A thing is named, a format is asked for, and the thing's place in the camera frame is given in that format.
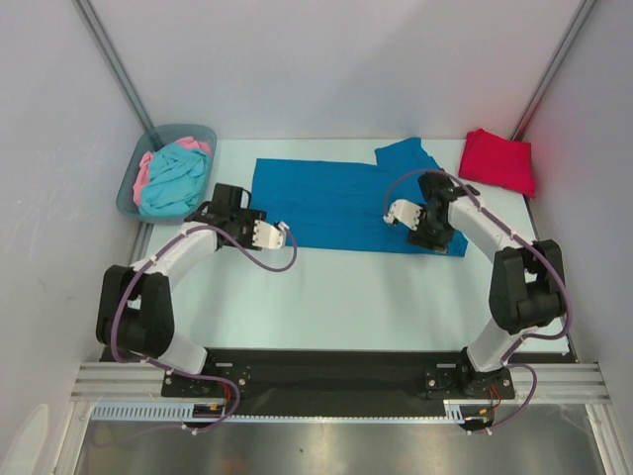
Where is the right aluminium corner post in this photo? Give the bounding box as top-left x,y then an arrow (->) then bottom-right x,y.
509,0 -> 600,142

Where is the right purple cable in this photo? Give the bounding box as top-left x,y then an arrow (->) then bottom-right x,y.
383,169 -> 574,435

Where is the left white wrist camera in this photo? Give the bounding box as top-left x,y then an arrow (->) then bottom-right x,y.
251,220 -> 289,249

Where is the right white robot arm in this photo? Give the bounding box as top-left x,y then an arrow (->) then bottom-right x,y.
405,170 -> 571,398

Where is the left aluminium corner post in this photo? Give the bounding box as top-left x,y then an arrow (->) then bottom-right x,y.
71,0 -> 154,132

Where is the right slotted cable duct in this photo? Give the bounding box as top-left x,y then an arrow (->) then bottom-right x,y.
444,400 -> 495,424

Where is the aluminium corner post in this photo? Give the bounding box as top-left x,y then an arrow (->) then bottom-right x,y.
71,0 -> 154,132
509,0 -> 600,142

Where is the dark blue t shirt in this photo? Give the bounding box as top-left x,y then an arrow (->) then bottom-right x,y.
251,138 -> 439,254

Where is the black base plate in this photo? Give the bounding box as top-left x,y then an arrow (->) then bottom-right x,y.
423,365 -> 515,401
160,363 -> 251,399

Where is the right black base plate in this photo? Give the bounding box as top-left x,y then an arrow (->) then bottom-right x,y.
423,365 -> 515,401

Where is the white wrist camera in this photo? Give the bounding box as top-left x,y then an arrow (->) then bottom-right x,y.
251,220 -> 289,249
383,199 -> 425,231

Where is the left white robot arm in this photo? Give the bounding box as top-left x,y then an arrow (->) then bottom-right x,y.
96,183 -> 267,396

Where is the aluminium front rail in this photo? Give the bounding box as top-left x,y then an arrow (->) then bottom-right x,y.
71,363 -> 610,404

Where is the teal plastic basket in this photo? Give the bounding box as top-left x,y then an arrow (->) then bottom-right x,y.
116,124 -> 218,224

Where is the light blue t shirt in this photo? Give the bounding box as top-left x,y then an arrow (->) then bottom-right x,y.
139,142 -> 212,219

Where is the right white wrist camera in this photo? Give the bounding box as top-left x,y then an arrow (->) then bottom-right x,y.
383,199 -> 425,231

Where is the slotted cable duct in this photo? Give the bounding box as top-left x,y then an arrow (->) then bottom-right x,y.
444,400 -> 495,424
91,401 -> 233,420

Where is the pink t shirt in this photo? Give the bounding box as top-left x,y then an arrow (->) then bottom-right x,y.
132,136 -> 212,205

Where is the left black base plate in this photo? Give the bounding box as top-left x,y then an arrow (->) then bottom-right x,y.
160,363 -> 251,399

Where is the black front mat strip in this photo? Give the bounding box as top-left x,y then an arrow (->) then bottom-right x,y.
98,345 -> 578,420

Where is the folded red t shirt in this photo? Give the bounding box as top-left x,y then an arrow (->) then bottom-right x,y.
458,129 -> 536,199

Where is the left slotted cable duct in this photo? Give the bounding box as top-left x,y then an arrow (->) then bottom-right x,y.
91,401 -> 233,420

